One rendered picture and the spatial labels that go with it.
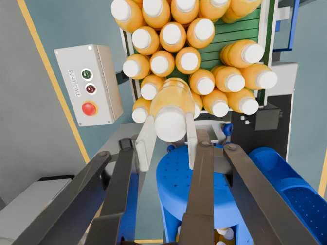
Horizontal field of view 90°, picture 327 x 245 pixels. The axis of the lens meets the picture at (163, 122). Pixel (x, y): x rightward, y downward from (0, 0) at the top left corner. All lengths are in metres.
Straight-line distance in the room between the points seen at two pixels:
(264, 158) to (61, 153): 2.13
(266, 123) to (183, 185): 0.32
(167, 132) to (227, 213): 0.28
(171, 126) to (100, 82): 0.29
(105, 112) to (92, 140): 1.50
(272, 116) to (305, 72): 1.25
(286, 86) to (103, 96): 0.63
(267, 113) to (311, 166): 1.71
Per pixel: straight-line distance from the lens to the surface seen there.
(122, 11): 0.43
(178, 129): 0.19
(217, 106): 0.43
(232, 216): 0.44
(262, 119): 0.58
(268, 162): 1.81
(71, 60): 0.47
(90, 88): 0.45
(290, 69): 0.74
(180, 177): 0.47
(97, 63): 0.44
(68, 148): 2.17
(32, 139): 2.38
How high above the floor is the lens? 1.50
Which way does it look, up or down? 67 degrees down
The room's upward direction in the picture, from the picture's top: 166 degrees counter-clockwise
